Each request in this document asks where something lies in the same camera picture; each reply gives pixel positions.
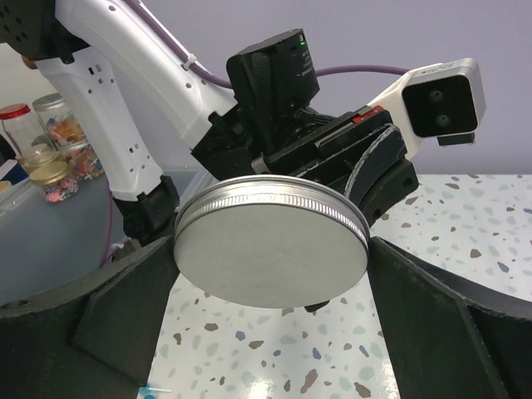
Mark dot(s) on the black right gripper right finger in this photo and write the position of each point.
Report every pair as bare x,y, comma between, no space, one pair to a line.
447,336

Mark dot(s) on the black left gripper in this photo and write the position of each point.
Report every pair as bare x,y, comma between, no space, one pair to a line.
317,147

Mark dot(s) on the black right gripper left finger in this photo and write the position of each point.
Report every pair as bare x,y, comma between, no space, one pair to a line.
94,337

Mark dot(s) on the round silver jar lid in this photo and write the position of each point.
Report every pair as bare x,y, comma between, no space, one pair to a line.
271,241

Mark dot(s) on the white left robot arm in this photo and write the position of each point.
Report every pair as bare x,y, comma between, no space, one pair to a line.
79,45

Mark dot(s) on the blue lollipop on table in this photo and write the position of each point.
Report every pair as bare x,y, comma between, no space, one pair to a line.
151,392

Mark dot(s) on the gold-lid candy jar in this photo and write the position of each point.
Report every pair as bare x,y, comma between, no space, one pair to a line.
55,181

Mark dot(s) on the silver-lid candy jar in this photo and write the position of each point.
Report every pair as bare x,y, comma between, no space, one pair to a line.
68,136

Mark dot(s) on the red-lid glass jar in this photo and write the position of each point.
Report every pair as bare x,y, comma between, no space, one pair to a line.
20,125

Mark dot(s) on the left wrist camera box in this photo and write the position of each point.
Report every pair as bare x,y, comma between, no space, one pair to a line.
445,101

